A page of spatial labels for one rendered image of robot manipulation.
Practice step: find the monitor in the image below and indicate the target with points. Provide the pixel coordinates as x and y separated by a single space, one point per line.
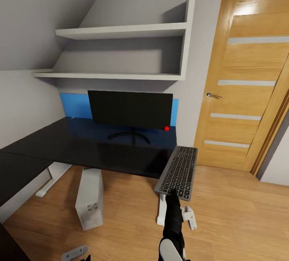
132 109

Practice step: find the keyboard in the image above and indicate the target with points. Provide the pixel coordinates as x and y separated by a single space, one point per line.
179 173

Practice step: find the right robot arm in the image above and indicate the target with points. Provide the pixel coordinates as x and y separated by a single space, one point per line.
172 246

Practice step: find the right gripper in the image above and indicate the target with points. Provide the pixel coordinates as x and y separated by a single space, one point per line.
173 207

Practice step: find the bookcase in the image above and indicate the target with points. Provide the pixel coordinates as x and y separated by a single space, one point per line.
132 31

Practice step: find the door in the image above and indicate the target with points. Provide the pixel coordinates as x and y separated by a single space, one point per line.
246 96

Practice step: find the desk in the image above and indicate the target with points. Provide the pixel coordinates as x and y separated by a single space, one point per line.
78 141

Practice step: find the desktop computer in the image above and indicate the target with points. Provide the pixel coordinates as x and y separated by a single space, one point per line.
90 199

